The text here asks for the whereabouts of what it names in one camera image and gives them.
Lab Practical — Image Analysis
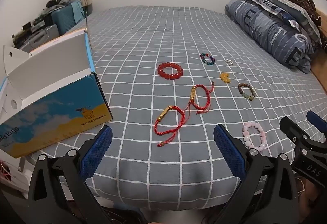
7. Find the black bag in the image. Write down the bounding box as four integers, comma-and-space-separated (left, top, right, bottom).
45, 0, 73, 9

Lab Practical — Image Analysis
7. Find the yellow amber bead bracelet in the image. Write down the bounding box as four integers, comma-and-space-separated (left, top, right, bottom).
219, 72, 232, 84

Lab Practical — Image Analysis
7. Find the grey checked bed sheet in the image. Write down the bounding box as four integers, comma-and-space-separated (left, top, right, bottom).
23, 6, 327, 212

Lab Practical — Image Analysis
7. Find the teal suitcase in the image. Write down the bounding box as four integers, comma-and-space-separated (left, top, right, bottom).
50, 0, 85, 36

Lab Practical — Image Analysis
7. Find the multicolour bead bracelet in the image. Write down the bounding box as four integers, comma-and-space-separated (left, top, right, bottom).
200, 52, 216, 66

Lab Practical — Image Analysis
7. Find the blue and yellow cardboard box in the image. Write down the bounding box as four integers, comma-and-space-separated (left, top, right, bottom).
0, 28, 113, 159

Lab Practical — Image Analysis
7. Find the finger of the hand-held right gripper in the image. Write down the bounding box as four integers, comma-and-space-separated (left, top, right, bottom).
306, 110, 327, 138
279, 116, 327, 187

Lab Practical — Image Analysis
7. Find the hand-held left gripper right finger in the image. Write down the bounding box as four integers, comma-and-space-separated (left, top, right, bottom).
213, 124, 301, 224

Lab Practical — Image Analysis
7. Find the pile of dark small electronics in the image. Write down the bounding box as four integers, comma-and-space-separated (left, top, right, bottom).
11, 13, 52, 46

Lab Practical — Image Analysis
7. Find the brown bead bracelet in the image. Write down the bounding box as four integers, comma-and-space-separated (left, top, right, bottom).
237, 82, 255, 101

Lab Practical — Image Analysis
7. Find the pink bead bracelet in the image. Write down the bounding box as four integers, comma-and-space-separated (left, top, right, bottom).
242, 121, 267, 152

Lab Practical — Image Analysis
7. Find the grey hard case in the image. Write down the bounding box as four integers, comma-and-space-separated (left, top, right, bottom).
19, 23, 61, 52

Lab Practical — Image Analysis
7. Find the red bead bracelet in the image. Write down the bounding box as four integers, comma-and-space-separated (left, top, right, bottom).
157, 62, 184, 81

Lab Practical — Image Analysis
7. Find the folded blue-grey duvet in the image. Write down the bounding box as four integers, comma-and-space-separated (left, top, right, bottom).
225, 0, 321, 75

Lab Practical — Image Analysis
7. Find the wooden bed frame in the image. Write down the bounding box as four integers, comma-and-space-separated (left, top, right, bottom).
310, 45, 327, 102

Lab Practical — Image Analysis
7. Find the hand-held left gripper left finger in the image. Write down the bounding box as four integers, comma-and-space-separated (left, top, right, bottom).
27, 125, 113, 224

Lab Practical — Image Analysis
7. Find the patterned grey pillow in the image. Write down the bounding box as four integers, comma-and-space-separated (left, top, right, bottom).
244, 0, 323, 47

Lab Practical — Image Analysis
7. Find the red cord bracelet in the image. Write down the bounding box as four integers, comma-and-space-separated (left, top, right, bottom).
153, 105, 191, 148
188, 81, 215, 115

